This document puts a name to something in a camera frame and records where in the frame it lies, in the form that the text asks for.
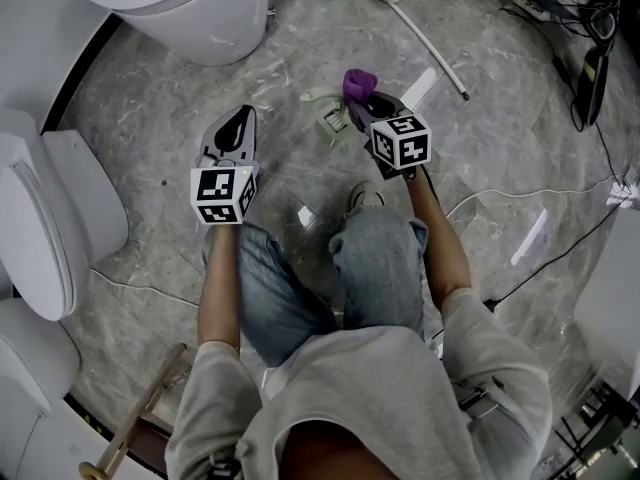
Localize white toilet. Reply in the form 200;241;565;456
61;0;272;68
0;106;130;322
0;297;82;480

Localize white power strip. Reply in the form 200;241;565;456
605;166;640;207

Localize person's right forearm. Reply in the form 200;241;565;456
405;166;474;314

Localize black metal rack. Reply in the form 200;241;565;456
553;381;640;471

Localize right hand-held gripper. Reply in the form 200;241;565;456
346;90;433;182

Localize person's grey shoe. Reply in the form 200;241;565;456
343;181;387;220

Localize person's blue jeans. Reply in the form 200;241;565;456
201;206;430;369

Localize black handheld device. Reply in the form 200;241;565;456
573;6;618;128

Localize black cable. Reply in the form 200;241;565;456
480;117;627;314

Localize white cabinet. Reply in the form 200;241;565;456
571;206;640;405

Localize white fluffy long-handled brush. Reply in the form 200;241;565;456
373;0;472;102

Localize person's grey sweatshirt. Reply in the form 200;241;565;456
164;287;554;480

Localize person's left forearm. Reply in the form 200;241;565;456
196;221;242;355

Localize white cable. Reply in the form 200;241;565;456
443;172;629;220

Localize purple cloth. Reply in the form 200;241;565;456
342;68;379;105

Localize wooden stool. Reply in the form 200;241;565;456
78;342;190;480

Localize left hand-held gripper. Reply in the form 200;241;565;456
189;104;261;227

